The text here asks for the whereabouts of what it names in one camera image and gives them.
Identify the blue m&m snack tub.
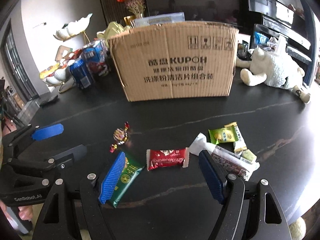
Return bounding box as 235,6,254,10
82,39,110,76

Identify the red snack packet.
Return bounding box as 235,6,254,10
146,147,189,171

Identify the blue chip bag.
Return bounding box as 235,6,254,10
254,31,269,47

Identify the white plush sheep toy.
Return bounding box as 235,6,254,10
235,47,311,103

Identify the dark green cracker packet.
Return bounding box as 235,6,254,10
108,153,145,208

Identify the brown cardboard box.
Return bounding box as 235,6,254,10
108,21,239,102

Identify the blue drink can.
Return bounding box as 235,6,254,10
69,58,94,89

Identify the long white snack packet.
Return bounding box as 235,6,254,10
189,133,260,181

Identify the black remote control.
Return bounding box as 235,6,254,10
39,95,59,107

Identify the yellow snack bag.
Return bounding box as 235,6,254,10
40,63,60,80

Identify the person's left hand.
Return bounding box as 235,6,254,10
0,201,33,220

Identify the light green snack packet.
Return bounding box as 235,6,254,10
208,122,247,153

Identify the dried flower vase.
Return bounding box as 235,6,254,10
125,0,145,18

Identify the colourful candy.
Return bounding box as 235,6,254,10
110,121,130,153

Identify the bag of pistachios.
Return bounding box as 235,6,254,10
133,12,185,27

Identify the black upright piano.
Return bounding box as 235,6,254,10
239,0,312,64

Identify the gold pyramid-shaped box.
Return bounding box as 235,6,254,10
97,21,131,48

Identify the white tiered snack tray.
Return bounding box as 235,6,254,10
42,13,93,93

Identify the small pale green candy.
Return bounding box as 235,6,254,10
241,149,257,163

